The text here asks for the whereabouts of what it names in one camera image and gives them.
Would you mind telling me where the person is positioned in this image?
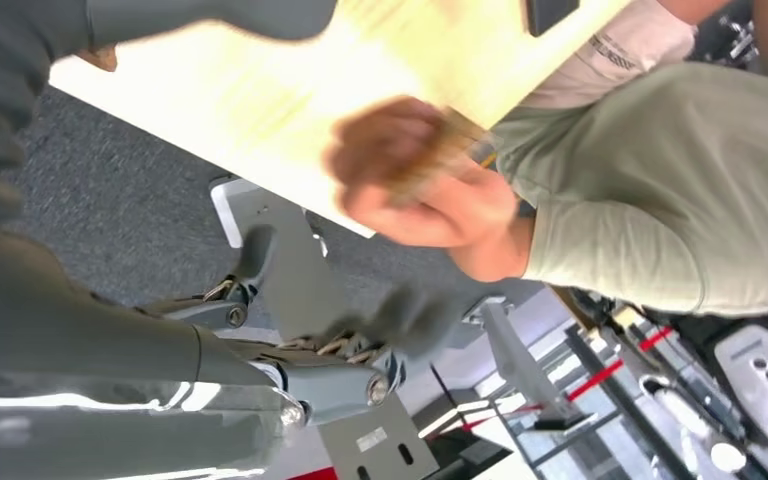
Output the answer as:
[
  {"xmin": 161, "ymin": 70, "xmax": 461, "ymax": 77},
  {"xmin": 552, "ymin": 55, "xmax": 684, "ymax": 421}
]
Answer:
[{"xmin": 322, "ymin": 0, "xmax": 768, "ymax": 321}]

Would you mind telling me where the red barrier strip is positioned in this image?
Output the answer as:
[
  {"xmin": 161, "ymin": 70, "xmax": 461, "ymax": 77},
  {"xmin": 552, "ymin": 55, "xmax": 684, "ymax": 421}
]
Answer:
[{"xmin": 564, "ymin": 325, "xmax": 676, "ymax": 403}]

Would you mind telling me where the black phone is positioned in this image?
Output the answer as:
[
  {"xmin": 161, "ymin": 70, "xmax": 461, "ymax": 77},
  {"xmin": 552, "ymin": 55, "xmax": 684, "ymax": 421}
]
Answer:
[{"xmin": 525, "ymin": 0, "xmax": 581, "ymax": 38}]

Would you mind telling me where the grey machine panel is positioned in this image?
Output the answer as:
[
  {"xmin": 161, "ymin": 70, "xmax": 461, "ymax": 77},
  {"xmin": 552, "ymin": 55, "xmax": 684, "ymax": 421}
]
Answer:
[{"xmin": 713, "ymin": 323, "xmax": 768, "ymax": 460}]

